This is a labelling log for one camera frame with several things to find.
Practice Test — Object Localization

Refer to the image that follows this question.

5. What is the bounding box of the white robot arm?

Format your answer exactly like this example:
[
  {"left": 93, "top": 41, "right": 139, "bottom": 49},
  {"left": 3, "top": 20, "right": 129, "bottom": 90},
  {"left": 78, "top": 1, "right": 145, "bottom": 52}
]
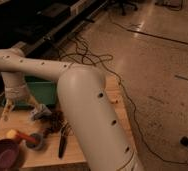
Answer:
[{"left": 0, "top": 48, "right": 144, "bottom": 171}]

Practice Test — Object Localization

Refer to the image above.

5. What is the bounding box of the dark shelving unit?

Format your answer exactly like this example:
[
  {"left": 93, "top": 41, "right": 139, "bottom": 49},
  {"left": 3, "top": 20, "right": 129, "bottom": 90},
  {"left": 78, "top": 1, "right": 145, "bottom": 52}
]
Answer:
[{"left": 0, "top": 0, "right": 110, "bottom": 111}]

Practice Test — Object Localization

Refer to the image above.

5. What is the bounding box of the purple bowl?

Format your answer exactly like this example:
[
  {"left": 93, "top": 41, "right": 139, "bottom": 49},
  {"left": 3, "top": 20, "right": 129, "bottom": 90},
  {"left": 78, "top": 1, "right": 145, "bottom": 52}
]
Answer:
[{"left": 0, "top": 139, "right": 19, "bottom": 171}]

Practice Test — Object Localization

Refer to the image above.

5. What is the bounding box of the black office chair base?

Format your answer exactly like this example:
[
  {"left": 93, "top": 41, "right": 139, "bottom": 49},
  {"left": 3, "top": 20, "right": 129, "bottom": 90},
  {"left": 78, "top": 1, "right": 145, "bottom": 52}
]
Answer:
[{"left": 105, "top": 0, "right": 138, "bottom": 16}]

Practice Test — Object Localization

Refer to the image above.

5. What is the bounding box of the small grey cup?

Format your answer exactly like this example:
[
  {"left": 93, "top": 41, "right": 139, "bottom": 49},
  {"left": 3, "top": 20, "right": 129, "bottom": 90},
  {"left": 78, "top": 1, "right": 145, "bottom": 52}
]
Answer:
[{"left": 25, "top": 133, "right": 44, "bottom": 151}]

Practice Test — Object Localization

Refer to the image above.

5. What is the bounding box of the green plastic tray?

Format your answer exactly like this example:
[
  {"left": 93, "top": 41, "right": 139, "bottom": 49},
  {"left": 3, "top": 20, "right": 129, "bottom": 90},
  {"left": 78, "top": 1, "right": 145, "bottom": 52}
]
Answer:
[{"left": 2, "top": 75, "right": 57, "bottom": 109}]

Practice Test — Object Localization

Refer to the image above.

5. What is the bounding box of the red yellow toy utensil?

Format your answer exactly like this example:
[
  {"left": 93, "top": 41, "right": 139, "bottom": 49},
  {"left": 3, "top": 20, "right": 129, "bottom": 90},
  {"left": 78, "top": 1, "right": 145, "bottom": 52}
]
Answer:
[{"left": 6, "top": 129, "right": 32, "bottom": 141}]

